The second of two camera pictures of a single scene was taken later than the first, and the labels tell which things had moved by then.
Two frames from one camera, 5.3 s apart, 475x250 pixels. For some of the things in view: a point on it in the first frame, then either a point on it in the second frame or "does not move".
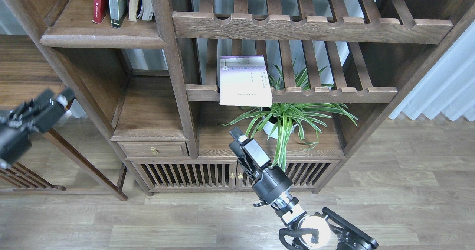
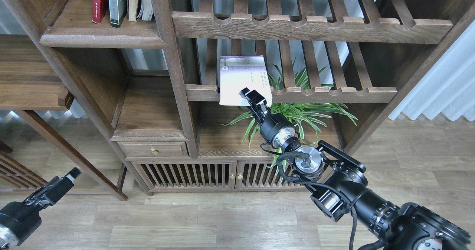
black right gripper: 272,181 → 275,128
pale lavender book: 244,81 does not move
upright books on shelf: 140,5 does not move
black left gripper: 14,140 → 18,221
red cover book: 100,1 does not move
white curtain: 448,87 does not move
